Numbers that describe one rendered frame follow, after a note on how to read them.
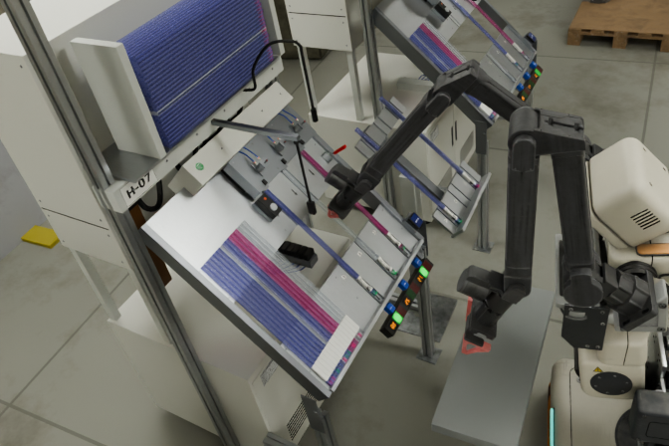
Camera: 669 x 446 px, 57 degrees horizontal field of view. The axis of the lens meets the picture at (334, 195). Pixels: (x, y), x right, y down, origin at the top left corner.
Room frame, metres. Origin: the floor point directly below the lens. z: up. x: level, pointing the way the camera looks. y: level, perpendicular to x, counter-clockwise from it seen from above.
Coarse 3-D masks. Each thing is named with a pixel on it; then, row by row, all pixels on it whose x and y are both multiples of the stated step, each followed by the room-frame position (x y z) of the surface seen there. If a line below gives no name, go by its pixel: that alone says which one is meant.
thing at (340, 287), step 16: (384, 208) 1.66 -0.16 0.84; (368, 224) 1.59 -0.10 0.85; (384, 224) 1.61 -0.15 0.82; (400, 224) 1.63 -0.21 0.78; (368, 240) 1.53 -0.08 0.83; (384, 240) 1.55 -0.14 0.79; (400, 240) 1.57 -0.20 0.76; (416, 240) 1.59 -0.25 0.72; (352, 256) 1.46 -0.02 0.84; (368, 256) 1.48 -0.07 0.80; (384, 256) 1.50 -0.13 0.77; (400, 256) 1.52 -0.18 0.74; (336, 272) 1.40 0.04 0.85; (368, 272) 1.43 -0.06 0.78; (384, 272) 1.45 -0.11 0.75; (320, 288) 1.34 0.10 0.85; (336, 288) 1.35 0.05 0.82; (352, 288) 1.36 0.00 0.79; (384, 288) 1.40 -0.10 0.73; (336, 304) 1.30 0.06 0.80; (352, 304) 1.32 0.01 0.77; (368, 304) 1.33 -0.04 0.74; (352, 320) 1.27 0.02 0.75; (368, 320) 1.28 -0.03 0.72
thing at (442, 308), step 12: (408, 180) 1.83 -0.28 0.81; (408, 192) 1.83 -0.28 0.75; (420, 192) 1.87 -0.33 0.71; (408, 204) 1.84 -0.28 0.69; (420, 204) 1.86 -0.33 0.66; (420, 216) 1.85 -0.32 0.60; (432, 300) 1.92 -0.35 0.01; (444, 300) 1.91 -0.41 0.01; (456, 300) 1.90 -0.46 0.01; (408, 312) 1.88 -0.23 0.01; (432, 312) 1.85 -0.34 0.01; (444, 312) 1.84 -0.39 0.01; (408, 324) 1.81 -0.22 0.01; (444, 324) 1.77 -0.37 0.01
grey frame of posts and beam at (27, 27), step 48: (0, 0) 1.33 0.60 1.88; (48, 48) 1.33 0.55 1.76; (48, 96) 1.33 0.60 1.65; (240, 96) 1.73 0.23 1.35; (96, 144) 1.34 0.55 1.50; (192, 144) 1.53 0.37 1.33; (96, 192) 1.33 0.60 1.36; (144, 192) 1.36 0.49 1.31; (144, 288) 1.33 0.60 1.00; (432, 336) 1.63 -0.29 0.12
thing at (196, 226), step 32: (320, 160) 1.74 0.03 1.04; (224, 192) 1.52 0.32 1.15; (288, 192) 1.59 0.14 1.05; (320, 192) 1.63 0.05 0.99; (160, 224) 1.37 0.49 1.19; (192, 224) 1.39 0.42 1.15; (224, 224) 1.42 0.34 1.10; (256, 224) 1.46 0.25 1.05; (288, 224) 1.49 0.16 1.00; (192, 256) 1.31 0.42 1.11
